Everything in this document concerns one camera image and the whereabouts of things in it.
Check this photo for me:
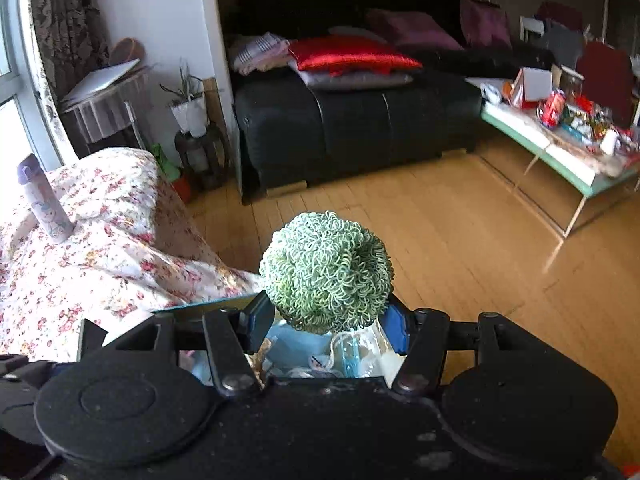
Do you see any window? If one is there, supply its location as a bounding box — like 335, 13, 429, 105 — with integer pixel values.
0, 0, 57, 172

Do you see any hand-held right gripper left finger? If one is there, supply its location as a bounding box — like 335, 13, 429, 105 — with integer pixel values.
104, 292, 276, 397

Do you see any purple printed water bottle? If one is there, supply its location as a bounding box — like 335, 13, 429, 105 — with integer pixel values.
17, 153, 74, 244

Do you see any green looped scrub ball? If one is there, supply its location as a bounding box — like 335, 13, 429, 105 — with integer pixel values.
258, 211, 394, 335

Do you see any black leather sofa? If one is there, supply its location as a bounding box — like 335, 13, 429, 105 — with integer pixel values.
232, 0, 557, 207

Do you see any red satin cushion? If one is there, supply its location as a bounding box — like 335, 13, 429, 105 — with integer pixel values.
287, 36, 424, 78

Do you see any white chair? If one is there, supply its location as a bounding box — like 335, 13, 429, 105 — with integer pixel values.
519, 14, 547, 42

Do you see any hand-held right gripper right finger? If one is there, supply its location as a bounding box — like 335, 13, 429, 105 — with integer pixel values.
380, 294, 532, 395

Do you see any pile of snack packets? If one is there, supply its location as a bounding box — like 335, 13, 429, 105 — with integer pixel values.
534, 89, 640, 173

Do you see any plain light blue face mask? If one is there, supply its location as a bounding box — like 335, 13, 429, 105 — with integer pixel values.
269, 326, 333, 378

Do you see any grey leaning panel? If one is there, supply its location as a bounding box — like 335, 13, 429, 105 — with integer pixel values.
234, 149, 247, 207

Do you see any clear plastic packet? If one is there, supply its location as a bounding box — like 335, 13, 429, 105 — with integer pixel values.
358, 331, 397, 377

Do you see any floral blanket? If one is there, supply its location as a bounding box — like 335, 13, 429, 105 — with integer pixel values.
0, 146, 265, 363

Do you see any potted plant white pot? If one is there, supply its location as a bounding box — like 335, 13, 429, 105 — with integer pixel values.
159, 61, 222, 139

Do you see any red chair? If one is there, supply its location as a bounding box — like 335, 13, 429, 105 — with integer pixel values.
574, 41, 637, 129

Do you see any glass coffee table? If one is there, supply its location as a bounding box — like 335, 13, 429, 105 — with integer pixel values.
464, 76, 640, 242

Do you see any white flat board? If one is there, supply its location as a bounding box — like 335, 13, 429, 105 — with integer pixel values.
59, 57, 144, 107

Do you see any grey cushion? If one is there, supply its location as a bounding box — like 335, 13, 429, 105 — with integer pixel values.
299, 69, 414, 93

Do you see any small purple cushion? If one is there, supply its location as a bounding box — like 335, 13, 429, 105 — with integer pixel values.
459, 0, 514, 52

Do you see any side table with lace cloth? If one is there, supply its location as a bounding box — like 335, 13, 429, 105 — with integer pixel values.
59, 59, 157, 157

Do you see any white red cardboard box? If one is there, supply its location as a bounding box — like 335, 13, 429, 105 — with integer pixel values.
509, 65, 557, 112

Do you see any folded striped cloth stack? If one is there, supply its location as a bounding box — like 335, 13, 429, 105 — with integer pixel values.
232, 31, 292, 77

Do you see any patterned curtain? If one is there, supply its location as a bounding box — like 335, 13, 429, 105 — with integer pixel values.
27, 0, 112, 102

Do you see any gold patterned cloth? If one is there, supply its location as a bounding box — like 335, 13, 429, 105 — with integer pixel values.
246, 337, 277, 391

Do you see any black flat board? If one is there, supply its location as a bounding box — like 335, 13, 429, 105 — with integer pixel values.
77, 317, 109, 362

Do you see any gold tin tray teal rim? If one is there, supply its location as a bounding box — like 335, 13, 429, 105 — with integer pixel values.
153, 293, 407, 382

